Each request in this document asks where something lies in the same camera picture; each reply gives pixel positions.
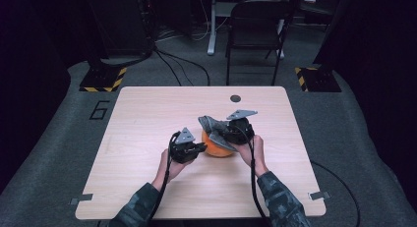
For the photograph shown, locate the grey microfibre cloth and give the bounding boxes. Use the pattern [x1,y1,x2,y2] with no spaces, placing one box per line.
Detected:
[198,115,239,152]

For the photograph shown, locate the person's left hand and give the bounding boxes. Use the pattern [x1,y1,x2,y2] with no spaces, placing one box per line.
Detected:
[151,148,195,192]

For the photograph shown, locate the dark curtain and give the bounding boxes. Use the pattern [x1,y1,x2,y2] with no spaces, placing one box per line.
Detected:
[0,0,72,191]
[313,0,417,205]

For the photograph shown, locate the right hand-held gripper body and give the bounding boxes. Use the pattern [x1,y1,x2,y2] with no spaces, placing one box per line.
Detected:
[224,109,259,146]

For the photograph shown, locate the black striped stand base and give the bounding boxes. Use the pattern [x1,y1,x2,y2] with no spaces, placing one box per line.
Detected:
[79,66,128,93]
[294,66,342,93]

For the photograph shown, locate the grey tape strip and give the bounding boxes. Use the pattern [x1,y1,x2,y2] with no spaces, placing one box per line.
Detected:
[308,191,331,201]
[69,193,94,206]

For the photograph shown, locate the hand-held gripper cable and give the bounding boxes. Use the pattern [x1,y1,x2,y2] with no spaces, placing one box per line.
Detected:
[242,125,273,227]
[149,131,182,223]

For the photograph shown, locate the black cabinet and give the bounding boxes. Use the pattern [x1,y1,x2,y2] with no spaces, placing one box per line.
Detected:
[87,0,155,59]

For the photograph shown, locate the person's right hand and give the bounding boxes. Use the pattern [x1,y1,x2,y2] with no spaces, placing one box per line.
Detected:
[236,134,269,178]

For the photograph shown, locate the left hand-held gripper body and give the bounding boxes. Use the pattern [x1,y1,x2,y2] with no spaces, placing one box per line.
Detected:
[167,127,202,165]

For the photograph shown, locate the black folding chair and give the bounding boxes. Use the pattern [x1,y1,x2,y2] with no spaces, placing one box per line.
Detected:
[225,0,294,86]

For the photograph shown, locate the left hand-held gripper cable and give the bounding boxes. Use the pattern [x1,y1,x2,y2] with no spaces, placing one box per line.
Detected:
[149,131,182,223]

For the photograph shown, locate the black floor cable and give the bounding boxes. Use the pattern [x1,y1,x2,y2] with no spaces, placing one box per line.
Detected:
[310,160,361,227]
[154,50,183,87]
[152,48,211,87]

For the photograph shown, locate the orange plush toy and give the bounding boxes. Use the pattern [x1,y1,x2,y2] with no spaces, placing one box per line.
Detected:
[201,130,236,158]

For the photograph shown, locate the white desk leg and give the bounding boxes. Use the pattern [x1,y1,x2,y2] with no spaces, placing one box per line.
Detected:
[207,0,218,56]
[276,19,285,60]

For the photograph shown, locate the right hand-held gripper cable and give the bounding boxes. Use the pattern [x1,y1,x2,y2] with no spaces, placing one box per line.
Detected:
[242,125,273,227]

